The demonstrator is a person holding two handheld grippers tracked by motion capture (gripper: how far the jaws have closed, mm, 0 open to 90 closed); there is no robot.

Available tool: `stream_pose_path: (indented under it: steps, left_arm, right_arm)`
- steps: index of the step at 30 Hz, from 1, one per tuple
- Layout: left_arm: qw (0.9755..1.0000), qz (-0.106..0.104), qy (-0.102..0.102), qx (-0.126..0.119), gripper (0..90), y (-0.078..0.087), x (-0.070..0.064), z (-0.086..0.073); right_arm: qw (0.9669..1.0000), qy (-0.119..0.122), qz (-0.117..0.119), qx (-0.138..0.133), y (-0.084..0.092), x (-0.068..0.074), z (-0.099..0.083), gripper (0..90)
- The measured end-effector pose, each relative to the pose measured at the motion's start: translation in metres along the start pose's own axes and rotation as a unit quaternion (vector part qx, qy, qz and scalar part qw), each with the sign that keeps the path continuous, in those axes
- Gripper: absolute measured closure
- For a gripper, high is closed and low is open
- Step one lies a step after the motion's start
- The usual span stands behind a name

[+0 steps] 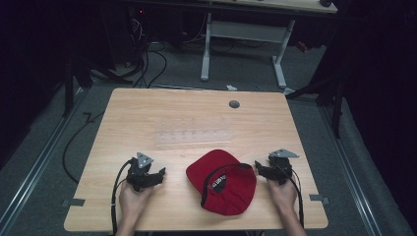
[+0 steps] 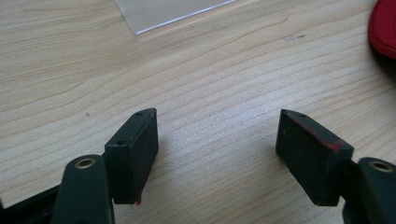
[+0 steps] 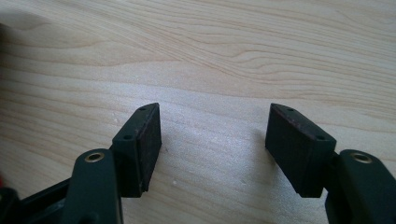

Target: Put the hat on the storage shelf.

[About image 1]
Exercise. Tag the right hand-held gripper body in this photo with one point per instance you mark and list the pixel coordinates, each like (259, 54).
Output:
(279, 167)

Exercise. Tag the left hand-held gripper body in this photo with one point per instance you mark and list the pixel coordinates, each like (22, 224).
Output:
(139, 170)

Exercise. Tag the red cap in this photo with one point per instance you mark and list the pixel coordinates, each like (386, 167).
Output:
(226, 183)

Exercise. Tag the person's left hand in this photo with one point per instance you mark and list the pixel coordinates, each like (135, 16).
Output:
(132, 200)

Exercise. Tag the person's right hand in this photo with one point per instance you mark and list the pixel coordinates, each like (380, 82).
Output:
(282, 196)

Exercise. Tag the grey table grommet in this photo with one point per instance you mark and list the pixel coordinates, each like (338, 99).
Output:
(234, 104)

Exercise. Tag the white paper scrap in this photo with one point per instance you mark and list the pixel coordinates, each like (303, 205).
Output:
(231, 87)

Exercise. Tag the black metal stand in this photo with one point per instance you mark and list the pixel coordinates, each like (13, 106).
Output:
(69, 88)
(331, 95)

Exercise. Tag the white-framed desk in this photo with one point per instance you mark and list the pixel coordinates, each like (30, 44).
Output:
(249, 32)

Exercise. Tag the metal floor rail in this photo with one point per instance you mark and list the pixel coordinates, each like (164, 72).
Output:
(352, 173)
(36, 167)

